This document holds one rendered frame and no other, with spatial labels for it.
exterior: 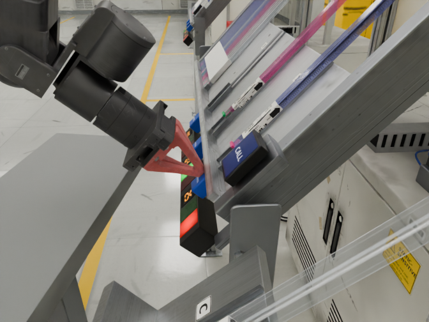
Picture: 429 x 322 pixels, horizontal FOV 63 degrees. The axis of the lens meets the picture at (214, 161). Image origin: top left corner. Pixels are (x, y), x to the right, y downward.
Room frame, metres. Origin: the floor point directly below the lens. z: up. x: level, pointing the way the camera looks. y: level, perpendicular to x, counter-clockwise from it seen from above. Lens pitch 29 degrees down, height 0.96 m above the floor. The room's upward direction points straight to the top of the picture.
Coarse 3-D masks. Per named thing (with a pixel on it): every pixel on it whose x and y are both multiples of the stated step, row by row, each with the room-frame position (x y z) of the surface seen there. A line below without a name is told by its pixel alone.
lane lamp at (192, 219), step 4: (192, 212) 0.39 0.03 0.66; (196, 212) 0.38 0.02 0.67; (188, 216) 0.39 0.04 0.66; (192, 216) 0.38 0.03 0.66; (196, 216) 0.38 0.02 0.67; (184, 220) 0.39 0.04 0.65; (188, 220) 0.38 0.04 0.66; (192, 220) 0.37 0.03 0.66; (196, 220) 0.37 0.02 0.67; (180, 224) 0.39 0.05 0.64; (184, 224) 0.38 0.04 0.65; (188, 224) 0.37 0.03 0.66; (192, 224) 0.37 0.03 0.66; (180, 228) 0.38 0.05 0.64; (184, 228) 0.37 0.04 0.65; (188, 228) 0.36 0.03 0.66; (180, 232) 0.37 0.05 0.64; (184, 232) 0.36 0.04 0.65; (180, 236) 0.36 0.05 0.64
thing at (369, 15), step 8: (376, 0) 0.43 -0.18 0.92; (384, 0) 0.42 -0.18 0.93; (392, 0) 0.42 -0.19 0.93; (368, 8) 0.43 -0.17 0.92; (376, 8) 0.42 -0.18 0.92; (384, 8) 0.42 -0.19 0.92; (360, 16) 0.43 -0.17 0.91; (368, 16) 0.42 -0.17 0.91; (376, 16) 0.42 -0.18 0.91; (352, 24) 0.43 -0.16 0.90; (360, 24) 0.42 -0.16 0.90; (368, 24) 0.42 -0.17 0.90; (344, 32) 0.43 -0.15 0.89; (352, 32) 0.42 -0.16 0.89; (360, 32) 0.42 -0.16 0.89; (336, 40) 0.43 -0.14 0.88; (344, 40) 0.42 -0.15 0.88; (352, 40) 0.42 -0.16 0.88; (328, 48) 0.43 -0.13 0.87; (336, 48) 0.42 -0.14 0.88; (344, 48) 0.42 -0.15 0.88; (320, 56) 0.43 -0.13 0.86; (328, 56) 0.42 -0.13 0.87; (336, 56) 0.42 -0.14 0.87; (312, 64) 0.43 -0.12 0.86; (320, 64) 0.41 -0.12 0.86; (328, 64) 0.42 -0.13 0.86; (304, 72) 0.43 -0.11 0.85; (312, 72) 0.41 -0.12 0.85; (296, 80) 0.42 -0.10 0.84; (304, 80) 0.41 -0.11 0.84; (288, 88) 0.42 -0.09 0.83; (296, 88) 0.41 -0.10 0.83; (280, 96) 0.42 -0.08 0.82; (288, 96) 0.41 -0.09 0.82; (280, 104) 0.41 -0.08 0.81; (240, 136) 0.42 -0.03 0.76
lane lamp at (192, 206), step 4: (196, 196) 0.42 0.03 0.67; (192, 200) 0.42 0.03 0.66; (196, 200) 0.41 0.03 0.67; (188, 204) 0.42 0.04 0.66; (192, 204) 0.41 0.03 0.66; (196, 204) 0.40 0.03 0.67; (184, 208) 0.42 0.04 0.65; (188, 208) 0.41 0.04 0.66; (192, 208) 0.40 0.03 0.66; (196, 208) 0.39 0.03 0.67; (180, 212) 0.42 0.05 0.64; (184, 212) 0.41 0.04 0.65; (188, 212) 0.40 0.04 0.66; (180, 216) 0.41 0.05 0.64; (184, 216) 0.40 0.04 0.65; (180, 220) 0.40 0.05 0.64
